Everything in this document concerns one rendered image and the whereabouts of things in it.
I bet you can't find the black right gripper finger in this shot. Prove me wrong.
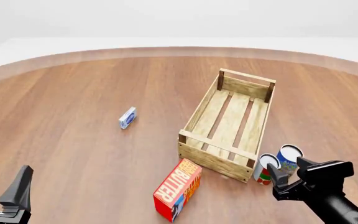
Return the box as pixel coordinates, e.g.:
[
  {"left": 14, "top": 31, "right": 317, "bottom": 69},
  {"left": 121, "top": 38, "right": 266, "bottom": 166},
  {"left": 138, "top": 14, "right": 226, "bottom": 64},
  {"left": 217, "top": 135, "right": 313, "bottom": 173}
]
[
  {"left": 266, "top": 162, "right": 290, "bottom": 190},
  {"left": 296, "top": 156, "right": 319, "bottom": 182}
]

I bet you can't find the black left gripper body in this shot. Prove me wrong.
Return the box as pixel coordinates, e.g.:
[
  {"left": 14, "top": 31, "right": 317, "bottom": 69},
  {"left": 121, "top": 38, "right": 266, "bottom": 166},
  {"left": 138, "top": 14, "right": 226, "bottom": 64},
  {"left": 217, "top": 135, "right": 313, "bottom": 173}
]
[{"left": 0, "top": 205, "right": 32, "bottom": 224}]

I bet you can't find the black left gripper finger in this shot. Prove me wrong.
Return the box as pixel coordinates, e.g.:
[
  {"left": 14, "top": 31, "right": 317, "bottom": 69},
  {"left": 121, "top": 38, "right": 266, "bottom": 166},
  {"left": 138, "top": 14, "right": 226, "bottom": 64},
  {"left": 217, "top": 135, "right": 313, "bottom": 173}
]
[{"left": 0, "top": 164, "right": 34, "bottom": 211}]

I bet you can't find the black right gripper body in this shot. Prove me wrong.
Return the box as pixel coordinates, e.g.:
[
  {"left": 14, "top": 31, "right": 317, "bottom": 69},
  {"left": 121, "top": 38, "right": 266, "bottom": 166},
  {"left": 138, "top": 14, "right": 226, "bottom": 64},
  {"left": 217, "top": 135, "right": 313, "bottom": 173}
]
[{"left": 272, "top": 179, "right": 316, "bottom": 202}]

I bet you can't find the white tin with tomato print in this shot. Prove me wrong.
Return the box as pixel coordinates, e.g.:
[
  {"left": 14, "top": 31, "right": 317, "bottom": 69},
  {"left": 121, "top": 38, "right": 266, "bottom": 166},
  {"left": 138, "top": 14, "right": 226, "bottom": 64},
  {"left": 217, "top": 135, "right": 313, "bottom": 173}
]
[{"left": 252, "top": 153, "right": 282, "bottom": 186}]

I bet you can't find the wooden slat tray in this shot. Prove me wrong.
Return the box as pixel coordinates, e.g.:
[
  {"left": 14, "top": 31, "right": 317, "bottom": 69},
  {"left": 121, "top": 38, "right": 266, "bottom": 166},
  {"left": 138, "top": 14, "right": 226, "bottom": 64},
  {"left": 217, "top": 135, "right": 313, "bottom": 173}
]
[{"left": 178, "top": 67, "right": 277, "bottom": 184}]

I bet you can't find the blue printed tin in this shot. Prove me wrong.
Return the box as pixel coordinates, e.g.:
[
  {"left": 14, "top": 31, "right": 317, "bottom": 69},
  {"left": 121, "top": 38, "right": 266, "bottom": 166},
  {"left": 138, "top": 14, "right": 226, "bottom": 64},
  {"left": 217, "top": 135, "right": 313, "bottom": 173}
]
[{"left": 275, "top": 144, "right": 305, "bottom": 177}]

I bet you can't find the red butter box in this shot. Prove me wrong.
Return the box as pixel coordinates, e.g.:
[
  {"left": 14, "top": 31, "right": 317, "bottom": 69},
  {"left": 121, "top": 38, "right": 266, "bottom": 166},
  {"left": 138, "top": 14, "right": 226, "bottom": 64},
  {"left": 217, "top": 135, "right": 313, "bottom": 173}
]
[{"left": 152, "top": 157, "right": 203, "bottom": 223}]

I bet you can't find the small blue white box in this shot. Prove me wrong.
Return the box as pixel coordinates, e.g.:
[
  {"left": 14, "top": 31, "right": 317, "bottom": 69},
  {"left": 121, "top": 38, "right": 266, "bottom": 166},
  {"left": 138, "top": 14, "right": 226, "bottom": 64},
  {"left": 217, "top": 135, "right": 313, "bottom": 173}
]
[{"left": 118, "top": 106, "right": 137, "bottom": 130}]

